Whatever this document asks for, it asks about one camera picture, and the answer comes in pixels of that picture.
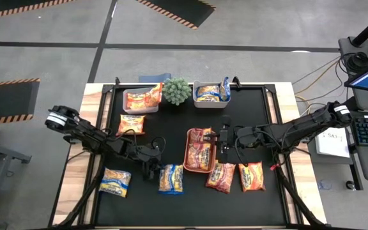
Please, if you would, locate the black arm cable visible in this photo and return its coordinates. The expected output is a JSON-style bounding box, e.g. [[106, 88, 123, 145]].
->
[[151, 136, 167, 152], [233, 126, 255, 167]]

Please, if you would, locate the black hazard-striped floor mat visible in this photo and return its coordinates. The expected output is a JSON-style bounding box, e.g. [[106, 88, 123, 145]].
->
[[135, 0, 217, 31], [0, 77, 41, 125], [0, 0, 76, 21]]

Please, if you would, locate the blue Maruchan noodle pack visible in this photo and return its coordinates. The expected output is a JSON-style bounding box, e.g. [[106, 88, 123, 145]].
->
[[218, 76, 231, 102], [195, 84, 220, 103], [98, 167, 132, 198], [158, 164, 185, 196]]

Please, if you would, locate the black metal rig frame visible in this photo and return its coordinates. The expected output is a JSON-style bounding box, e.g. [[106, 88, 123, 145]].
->
[[52, 76, 329, 230]]

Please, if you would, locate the white plastic bin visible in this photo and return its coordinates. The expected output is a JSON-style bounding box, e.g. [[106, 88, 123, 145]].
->
[[192, 79, 232, 109]]

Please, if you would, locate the white paper sheet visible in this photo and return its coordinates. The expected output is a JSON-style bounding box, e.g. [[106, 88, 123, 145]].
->
[[314, 126, 351, 158]]

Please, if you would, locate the pink Maruchan noodle pack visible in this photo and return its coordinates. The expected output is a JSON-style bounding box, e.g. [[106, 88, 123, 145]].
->
[[186, 142, 213, 171], [188, 127, 213, 144], [204, 158, 237, 195]]

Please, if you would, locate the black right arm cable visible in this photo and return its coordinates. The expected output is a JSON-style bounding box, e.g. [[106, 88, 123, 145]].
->
[[233, 126, 255, 167]]

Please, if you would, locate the orange plastic bin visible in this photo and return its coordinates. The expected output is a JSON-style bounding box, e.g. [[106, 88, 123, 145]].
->
[[182, 127, 219, 174]]

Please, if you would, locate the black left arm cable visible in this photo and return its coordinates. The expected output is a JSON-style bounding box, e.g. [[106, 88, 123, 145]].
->
[[151, 136, 167, 152]]

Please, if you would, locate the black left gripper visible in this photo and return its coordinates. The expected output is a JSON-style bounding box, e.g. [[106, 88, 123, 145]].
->
[[129, 144, 163, 180]]

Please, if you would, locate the clear plastic bin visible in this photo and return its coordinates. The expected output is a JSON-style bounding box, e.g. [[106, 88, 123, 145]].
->
[[122, 86, 161, 115]]

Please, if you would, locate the yellow floor cable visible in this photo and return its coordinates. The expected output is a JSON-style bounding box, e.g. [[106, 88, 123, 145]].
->
[[293, 59, 343, 109]]

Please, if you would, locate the green artificial succulent plant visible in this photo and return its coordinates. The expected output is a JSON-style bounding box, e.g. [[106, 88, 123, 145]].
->
[[160, 77, 192, 106]]

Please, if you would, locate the coiled black cable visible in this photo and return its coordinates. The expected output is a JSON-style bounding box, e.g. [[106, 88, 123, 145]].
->
[[343, 50, 368, 75]]

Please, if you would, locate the grey equipment base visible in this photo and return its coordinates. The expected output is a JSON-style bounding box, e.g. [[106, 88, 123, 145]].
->
[[338, 35, 368, 76]]

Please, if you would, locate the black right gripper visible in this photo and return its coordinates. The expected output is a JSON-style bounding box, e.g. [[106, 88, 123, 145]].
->
[[203, 114, 263, 155]]

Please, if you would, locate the orange Maruchan noodle pack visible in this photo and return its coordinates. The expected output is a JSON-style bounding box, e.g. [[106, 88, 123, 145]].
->
[[126, 92, 150, 110], [144, 82, 164, 109], [116, 114, 146, 136], [238, 161, 266, 193]]

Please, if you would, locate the black table mat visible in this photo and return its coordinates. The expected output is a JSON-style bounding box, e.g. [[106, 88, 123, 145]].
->
[[95, 85, 286, 227]]

